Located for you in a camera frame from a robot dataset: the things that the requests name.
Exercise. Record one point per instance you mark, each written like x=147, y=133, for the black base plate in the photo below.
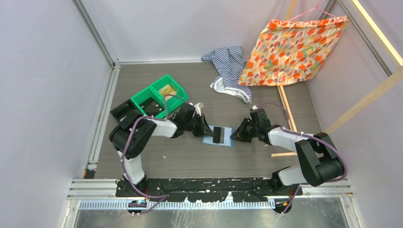
x=206, y=190

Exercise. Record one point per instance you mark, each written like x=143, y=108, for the aluminium front rail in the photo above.
x=100, y=194

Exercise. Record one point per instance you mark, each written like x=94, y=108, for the blue card holder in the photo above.
x=228, y=142

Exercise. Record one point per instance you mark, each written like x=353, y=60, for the blue white striped cloth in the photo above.
x=229, y=63

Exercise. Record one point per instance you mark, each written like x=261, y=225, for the pink clothes hanger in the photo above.
x=310, y=10

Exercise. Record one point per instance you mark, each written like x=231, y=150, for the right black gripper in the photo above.
x=240, y=135

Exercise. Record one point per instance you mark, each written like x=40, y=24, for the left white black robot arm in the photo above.
x=132, y=134

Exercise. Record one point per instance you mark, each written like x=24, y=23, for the yellow card in bin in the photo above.
x=167, y=90

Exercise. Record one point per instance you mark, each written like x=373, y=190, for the black plastic bin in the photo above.
x=127, y=112

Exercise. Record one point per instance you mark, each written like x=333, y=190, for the wooden frame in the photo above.
x=356, y=66

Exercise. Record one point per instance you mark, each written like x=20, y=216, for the green plastic bin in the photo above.
x=170, y=102

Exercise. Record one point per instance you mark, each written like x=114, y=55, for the black credit card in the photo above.
x=151, y=107

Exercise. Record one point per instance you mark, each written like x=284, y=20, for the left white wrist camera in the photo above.
x=198, y=108

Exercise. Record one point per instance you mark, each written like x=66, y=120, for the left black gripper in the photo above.
x=201, y=131

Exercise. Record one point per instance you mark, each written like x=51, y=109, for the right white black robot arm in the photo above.
x=319, y=160

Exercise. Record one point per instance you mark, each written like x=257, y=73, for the orange floral cloth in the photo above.
x=288, y=52

